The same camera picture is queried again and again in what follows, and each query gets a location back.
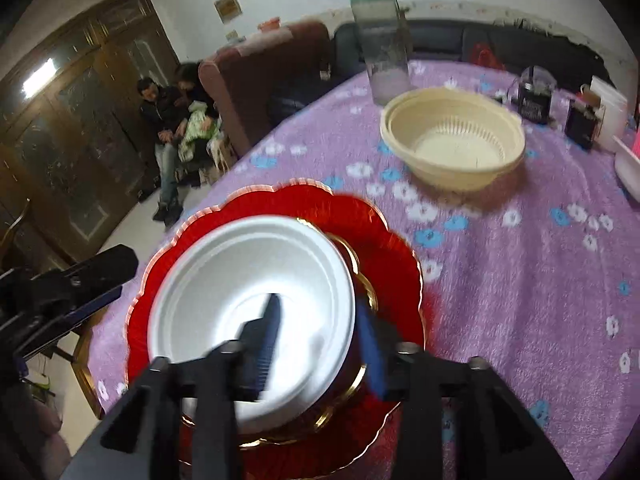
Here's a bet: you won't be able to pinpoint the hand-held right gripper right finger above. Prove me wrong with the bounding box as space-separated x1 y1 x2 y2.
356 299 576 480

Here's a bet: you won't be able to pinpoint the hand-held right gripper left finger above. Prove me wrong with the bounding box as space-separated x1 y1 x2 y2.
60 292 283 480

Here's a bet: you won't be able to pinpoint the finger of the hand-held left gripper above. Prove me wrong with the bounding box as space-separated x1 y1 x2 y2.
17 284 125 358
62 244 139 288

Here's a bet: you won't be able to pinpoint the red gold-rimmed bowl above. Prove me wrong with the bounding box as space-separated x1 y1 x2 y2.
180 217 381 448

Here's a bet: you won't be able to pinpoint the white bowl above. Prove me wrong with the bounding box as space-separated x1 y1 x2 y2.
147 215 357 433

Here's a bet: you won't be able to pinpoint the red scalloped plate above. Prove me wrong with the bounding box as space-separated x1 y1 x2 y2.
125 183 426 480

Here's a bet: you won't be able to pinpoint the cream plastic strainer basket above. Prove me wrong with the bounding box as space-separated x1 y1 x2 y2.
380 86 527 192

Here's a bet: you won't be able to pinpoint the wooden glass-panel doors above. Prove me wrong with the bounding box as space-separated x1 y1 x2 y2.
0 0 181 266

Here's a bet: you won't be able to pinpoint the green patterned cloth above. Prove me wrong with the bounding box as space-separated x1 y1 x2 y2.
177 102 223 163

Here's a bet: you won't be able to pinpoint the floral blanket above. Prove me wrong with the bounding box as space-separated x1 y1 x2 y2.
207 135 236 181

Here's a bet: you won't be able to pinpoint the maroon armchair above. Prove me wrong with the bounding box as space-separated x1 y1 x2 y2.
198 20 333 158

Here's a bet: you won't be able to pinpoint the black round device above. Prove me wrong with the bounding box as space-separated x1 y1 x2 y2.
517 66 556 125

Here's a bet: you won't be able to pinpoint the clear bottle with green lid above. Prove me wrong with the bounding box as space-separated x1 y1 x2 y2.
347 0 413 107

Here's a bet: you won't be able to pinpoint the dark jar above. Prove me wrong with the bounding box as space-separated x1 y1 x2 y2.
565 97 601 148

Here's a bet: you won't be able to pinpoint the white plastic container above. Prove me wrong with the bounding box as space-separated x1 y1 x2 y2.
612 135 640 191

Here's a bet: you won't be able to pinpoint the red bag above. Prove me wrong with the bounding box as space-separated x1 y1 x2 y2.
472 42 506 68

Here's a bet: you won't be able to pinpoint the black leather sofa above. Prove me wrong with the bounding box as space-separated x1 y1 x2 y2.
270 19 616 128

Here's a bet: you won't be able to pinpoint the white cup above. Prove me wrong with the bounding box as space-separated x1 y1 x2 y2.
590 76 628 153

